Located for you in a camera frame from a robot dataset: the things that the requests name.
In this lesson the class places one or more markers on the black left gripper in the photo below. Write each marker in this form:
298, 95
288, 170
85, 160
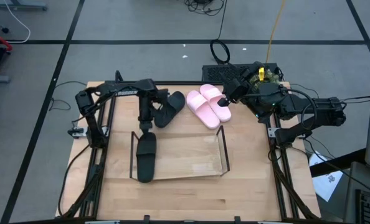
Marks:
146, 115

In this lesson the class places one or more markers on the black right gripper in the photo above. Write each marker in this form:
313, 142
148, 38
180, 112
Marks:
236, 90

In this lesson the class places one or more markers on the pink slide sandal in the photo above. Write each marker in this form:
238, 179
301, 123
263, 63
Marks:
202, 109
213, 96

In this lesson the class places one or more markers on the black slide sandal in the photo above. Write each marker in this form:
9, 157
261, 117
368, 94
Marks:
169, 109
146, 158

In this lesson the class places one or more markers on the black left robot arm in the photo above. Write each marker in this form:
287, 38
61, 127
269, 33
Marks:
126, 88

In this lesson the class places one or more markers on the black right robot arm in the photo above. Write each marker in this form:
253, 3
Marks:
322, 110

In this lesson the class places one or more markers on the black computer case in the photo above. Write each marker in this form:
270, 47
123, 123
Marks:
219, 73

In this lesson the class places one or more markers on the green potted plant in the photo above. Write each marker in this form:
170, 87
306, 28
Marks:
270, 77

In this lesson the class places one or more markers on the black table clamp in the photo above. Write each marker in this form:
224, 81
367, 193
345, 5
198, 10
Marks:
146, 219
237, 219

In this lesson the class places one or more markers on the black desk edge bar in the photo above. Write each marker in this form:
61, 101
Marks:
337, 163

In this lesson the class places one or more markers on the white paper sheet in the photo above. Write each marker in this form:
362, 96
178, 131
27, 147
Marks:
326, 183

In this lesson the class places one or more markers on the black caster wheel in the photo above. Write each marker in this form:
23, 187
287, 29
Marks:
5, 30

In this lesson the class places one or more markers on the grey desk foot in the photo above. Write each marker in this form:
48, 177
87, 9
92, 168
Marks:
20, 4

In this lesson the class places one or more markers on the black aluminium table frame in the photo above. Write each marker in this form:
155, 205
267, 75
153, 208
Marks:
185, 83

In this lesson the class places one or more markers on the wooden shelf with black frame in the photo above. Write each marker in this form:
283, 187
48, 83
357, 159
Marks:
188, 155

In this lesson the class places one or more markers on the silver mounting bracket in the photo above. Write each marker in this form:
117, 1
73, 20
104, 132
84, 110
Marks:
77, 132
272, 132

